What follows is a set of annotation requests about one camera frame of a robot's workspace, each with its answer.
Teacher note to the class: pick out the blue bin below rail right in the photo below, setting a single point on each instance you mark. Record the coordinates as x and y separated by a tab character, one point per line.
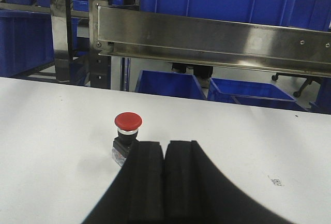
251	94

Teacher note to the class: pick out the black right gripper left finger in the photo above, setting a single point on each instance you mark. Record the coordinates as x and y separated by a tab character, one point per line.
136	194

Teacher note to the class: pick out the blue bin far left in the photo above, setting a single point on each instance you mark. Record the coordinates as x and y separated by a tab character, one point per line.
26	41

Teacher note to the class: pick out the red mushroom push button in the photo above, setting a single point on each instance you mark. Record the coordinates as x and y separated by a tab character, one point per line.
127	124

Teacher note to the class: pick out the blue bin below rail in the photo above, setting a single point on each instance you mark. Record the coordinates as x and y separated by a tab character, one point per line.
251	94
169	84

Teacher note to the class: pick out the blue bin below rail left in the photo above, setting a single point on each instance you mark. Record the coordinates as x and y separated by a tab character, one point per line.
169	84

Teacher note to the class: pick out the stainless steel rack rail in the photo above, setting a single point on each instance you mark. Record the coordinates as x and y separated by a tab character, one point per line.
180	39

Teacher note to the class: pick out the steel rack upright post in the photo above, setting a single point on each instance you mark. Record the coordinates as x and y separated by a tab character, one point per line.
99	66

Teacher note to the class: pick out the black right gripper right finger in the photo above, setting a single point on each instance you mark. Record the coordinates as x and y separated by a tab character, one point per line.
196	191

